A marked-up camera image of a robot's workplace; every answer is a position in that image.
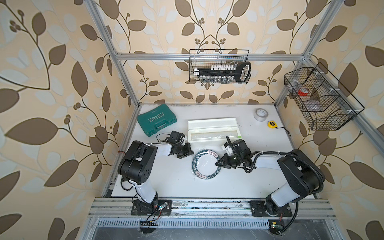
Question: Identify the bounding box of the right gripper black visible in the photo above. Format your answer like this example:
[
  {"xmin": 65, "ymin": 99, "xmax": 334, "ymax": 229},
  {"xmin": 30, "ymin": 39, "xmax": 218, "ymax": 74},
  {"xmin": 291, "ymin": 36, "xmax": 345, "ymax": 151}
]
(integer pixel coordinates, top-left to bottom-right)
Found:
[{"xmin": 215, "ymin": 153, "xmax": 243, "ymax": 169}]

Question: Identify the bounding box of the white plate dark green rim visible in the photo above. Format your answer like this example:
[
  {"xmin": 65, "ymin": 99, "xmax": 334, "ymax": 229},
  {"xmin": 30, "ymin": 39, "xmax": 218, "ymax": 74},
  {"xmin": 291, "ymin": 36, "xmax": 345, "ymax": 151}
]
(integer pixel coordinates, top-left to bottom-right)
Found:
[{"xmin": 191, "ymin": 149, "xmax": 222, "ymax": 180}]

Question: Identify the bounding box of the white plastic wrap dispenser box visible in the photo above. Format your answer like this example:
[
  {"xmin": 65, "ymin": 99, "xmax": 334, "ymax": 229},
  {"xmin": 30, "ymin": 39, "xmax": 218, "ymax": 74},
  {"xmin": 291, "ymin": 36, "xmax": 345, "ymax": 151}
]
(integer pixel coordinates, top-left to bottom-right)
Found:
[{"xmin": 188, "ymin": 118, "xmax": 242, "ymax": 143}]

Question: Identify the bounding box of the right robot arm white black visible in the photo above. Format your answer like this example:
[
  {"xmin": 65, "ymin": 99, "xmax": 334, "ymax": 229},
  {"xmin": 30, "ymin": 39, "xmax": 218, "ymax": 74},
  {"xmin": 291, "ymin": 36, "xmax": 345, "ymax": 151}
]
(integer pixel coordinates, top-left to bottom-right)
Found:
[{"xmin": 216, "ymin": 139, "xmax": 325, "ymax": 208}]

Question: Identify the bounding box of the green plastic tool case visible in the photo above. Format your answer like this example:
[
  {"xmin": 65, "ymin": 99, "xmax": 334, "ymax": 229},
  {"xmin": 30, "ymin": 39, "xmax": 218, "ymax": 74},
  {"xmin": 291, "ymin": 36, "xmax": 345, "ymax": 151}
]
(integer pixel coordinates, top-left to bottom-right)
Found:
[{"xmin": 137, "ymin": 104, "xmax": 177, "ymax": 137}]

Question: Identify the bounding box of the yellow tape measure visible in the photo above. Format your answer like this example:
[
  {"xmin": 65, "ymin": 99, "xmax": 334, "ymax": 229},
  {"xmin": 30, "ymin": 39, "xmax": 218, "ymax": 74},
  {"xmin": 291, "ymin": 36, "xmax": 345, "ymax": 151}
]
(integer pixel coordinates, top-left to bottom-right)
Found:
[{"xmin": 267, "ymin": 121, "xmax": 279, "ymax": 129}]

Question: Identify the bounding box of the black socket set holder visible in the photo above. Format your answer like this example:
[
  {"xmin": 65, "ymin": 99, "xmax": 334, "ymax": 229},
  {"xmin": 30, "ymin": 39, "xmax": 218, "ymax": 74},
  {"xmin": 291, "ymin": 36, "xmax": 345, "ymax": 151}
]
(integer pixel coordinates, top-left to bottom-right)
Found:
[{"xmin": 192, "ymin": 62, "xmax": 252, "ymax": 84}]

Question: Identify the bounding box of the red item in basket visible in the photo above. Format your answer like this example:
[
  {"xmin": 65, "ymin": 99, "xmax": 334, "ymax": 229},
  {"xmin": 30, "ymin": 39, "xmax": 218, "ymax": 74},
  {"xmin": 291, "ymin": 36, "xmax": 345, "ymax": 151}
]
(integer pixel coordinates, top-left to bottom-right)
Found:
[{"xmin": 298, "ymin": 88, "xmax": 310, "ymax": 97}]

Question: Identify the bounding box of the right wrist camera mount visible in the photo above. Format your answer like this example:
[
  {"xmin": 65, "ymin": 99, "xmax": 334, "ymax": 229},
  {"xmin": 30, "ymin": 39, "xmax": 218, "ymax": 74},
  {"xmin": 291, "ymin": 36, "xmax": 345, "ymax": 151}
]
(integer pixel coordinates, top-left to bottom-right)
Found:
[{"xmin": 222, "ymin": 143, "xmax": 233, "ymax": 155}]

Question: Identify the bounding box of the black corrugated cable conduit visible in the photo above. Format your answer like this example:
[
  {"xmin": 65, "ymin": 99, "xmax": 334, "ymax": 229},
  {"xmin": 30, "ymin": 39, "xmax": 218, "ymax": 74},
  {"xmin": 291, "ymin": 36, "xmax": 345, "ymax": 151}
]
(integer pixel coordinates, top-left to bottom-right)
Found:
[{"xmin": 225, "ymin": 135, "xmax": 325, "ymax": 196}]

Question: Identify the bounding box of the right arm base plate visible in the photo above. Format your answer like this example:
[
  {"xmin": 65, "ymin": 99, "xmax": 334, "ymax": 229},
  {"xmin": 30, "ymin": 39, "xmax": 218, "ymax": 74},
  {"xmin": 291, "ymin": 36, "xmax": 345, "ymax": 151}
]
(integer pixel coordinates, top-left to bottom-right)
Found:
[{"xmin": 249, "ymin": 200, "xmax": 293, "ymax": 218}]

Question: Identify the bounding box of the grey duct tape roll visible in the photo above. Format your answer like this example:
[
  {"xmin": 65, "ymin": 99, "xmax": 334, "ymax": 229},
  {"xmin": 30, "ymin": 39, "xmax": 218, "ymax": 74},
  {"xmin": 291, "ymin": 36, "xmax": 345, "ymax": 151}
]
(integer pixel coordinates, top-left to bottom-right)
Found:
[{"xmin": 254, "ymin": 108, "xmax": 269, "ymax": 122}]

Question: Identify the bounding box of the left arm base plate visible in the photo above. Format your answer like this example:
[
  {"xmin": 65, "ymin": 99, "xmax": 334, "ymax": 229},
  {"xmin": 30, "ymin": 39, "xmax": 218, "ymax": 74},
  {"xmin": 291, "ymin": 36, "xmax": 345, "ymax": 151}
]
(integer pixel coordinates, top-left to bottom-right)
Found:
[{"xmin": 131, "ymin": 199, "xmax": 173, "ymax": 216}]

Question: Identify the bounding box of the black wire basket back wall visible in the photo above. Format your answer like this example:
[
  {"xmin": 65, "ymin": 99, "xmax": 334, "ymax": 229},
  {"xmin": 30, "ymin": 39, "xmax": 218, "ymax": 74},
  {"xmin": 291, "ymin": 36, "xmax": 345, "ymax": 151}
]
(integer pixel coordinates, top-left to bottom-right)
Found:
[{"xmin": 189, "ymin": 49, "xmax": 252, "ymax": 84}]

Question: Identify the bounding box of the black wire basket wall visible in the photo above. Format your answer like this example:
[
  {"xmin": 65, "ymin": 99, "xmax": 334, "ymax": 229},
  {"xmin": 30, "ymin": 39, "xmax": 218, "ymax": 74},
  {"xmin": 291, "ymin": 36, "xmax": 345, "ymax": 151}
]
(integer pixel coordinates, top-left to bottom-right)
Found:
[
  {"xmin": 189, "ymin": 49, "xmax": 252, "ymax": 84},
  {"xmin": 284, "ymin": 63, "xmax": 365, "ymax": 131}
]

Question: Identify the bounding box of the aluminium frame front rail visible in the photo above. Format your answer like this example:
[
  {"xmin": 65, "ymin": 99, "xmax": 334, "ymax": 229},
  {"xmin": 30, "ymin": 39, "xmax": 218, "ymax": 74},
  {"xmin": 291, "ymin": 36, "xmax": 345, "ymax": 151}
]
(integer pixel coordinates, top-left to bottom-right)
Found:
[{"xmin": 89, "ymin": 198, "xmax": 337, "ymax": 220}]

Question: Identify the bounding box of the black wire basket right wall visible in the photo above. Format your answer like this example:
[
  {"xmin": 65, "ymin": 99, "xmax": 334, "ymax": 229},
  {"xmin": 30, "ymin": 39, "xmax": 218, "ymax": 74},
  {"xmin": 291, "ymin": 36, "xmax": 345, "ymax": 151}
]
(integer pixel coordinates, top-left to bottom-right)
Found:
[{"xmin": 284, "ymin": 63, "xmax": 365, "ymax": 131}]

